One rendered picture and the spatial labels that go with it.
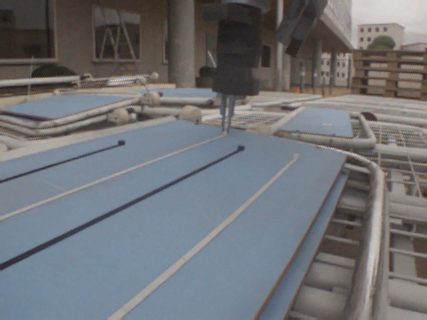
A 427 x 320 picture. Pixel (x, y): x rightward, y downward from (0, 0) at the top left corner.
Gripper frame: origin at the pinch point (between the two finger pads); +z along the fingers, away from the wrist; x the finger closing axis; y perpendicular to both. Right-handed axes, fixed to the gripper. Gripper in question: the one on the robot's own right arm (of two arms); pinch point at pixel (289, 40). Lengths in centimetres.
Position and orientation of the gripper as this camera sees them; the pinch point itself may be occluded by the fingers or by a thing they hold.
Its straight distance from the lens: 65.8
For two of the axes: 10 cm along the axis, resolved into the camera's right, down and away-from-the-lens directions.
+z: -4.1, 8.6, 2.9
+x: 3.7, -1.3, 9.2
